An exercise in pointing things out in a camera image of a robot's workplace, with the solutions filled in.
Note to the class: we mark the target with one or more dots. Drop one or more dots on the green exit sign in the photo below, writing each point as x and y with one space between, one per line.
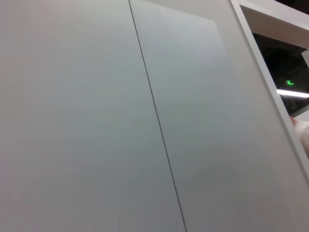
289 82

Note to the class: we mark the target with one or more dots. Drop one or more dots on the white ceiling light strip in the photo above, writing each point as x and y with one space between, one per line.
294 93

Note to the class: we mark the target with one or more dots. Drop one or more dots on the pale pinkish blurred object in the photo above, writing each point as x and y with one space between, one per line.
303 133

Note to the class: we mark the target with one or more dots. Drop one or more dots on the white window frame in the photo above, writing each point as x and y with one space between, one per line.
256 55

